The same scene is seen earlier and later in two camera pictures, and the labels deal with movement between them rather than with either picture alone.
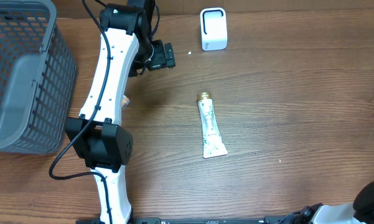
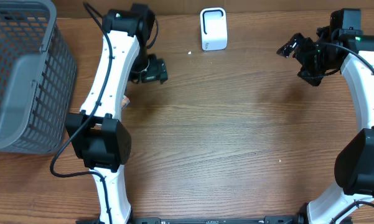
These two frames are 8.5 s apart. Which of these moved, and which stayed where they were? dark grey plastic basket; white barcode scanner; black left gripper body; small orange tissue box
Moved: black left gripper body
Stayed: dark grey plastic basket; white barcode scanner; small orange tissue box
